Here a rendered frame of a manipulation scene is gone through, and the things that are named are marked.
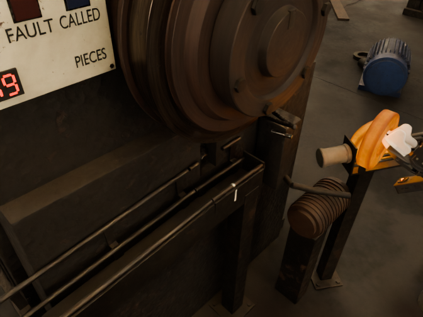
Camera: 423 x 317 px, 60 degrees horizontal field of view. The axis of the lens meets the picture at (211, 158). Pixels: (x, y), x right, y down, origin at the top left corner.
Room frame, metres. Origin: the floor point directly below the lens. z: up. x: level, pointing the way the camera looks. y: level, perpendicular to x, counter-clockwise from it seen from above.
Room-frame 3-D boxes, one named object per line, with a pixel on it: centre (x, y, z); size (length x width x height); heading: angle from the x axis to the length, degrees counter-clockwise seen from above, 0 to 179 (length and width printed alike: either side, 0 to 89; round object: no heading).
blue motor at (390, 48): (2.62, -1.30, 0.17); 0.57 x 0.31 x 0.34; 156
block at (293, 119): (0.89, -0.19, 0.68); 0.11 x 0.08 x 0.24; 46
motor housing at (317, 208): (0.85, -0.36, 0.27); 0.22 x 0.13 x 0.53; 136
